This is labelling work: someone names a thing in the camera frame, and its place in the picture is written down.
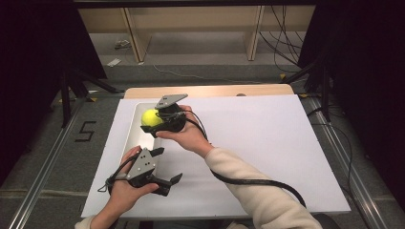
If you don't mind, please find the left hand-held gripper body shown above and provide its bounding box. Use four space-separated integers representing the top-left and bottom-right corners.
126 147 160 189

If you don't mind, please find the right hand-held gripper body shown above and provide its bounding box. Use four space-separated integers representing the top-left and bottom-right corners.
154 93 189 134

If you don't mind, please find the yellow tennis ball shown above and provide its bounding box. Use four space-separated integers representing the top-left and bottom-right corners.
140 108 164 128

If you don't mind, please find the person's right hand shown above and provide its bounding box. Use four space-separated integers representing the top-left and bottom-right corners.
155 105 214 159

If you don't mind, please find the person's left hand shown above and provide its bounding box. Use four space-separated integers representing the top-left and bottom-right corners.
106 145 160 218

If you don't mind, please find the wooden table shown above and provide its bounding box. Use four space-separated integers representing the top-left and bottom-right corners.
123 83 295 100

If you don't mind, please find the white paper scrap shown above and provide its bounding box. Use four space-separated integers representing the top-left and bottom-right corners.
106 57 123 68

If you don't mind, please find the black metal stand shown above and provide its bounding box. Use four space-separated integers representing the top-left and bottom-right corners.
280 52 332 123
58 67 126 129

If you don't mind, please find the white work board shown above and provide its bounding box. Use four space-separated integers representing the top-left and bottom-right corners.
80 94 352 219

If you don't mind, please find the light wooden shelf unit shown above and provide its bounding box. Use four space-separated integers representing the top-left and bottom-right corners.
77 5 317 64

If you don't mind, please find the black curtain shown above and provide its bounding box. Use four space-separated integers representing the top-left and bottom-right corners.
298 0 405 204
0 0 108 185

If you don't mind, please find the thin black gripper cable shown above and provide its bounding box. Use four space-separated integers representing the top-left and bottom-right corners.
96 152 142 195

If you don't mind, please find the white floor cable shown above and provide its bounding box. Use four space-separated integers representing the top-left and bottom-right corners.
152 64 266 86

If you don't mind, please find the thick black gripper cable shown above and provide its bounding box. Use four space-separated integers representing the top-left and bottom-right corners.
165 109 308 209

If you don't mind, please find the metal floor rail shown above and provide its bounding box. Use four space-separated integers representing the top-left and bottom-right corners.
8 94 89 229
305 94 390 229

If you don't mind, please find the bundle of black floor cables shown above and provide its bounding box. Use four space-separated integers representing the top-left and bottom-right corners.
258 5 308 74

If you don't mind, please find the thin black floor cable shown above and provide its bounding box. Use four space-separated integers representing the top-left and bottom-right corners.
308 104 355 204

